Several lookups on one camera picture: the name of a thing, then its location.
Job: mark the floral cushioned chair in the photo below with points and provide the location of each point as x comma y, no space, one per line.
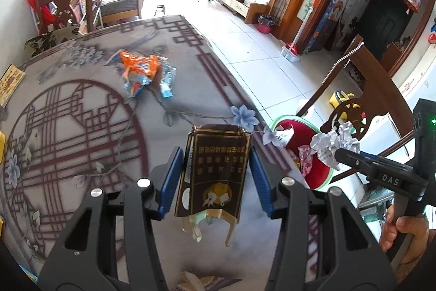
51,40

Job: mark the orange snack wrapper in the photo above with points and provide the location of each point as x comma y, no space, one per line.
141,67

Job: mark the white paper scrap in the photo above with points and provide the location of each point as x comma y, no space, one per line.
284,137

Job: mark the carved dark wooden chair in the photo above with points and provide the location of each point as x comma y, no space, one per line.
374,79

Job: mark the person's right hand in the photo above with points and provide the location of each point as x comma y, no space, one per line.
408,236

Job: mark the red bin with green rim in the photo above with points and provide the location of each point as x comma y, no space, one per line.
318,171

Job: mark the yellow packet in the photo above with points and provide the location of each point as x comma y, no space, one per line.
2,146

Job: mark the white mop with dustpan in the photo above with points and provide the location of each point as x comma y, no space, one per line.
293,49

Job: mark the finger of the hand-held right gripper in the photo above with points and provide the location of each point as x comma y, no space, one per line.
351,159
385,160

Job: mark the white paper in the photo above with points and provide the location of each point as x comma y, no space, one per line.
333,141

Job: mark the dark door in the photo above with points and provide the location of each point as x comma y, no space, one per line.
386,21

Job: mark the green glass tank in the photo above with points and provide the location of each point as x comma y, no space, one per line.
374,209

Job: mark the red basin with dark bag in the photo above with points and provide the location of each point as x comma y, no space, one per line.
265,24

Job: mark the dark cigarette box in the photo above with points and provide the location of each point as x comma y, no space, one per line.
214,168

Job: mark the wooden chair with red bag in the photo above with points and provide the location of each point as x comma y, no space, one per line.
68,1

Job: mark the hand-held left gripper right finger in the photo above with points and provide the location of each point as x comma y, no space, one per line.
260,185

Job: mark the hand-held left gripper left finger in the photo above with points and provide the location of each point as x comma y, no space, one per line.
172,182

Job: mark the blue clear plastic wrapper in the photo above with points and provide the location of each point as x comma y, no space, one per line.
167,76

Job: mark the yellow toy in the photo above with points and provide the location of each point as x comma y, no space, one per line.
344,99

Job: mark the small black stool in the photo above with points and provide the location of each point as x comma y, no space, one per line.
160,9

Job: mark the wall poster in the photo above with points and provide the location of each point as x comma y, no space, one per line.
306,3

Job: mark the pink plastic wrapper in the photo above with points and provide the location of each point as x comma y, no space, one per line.
306,158

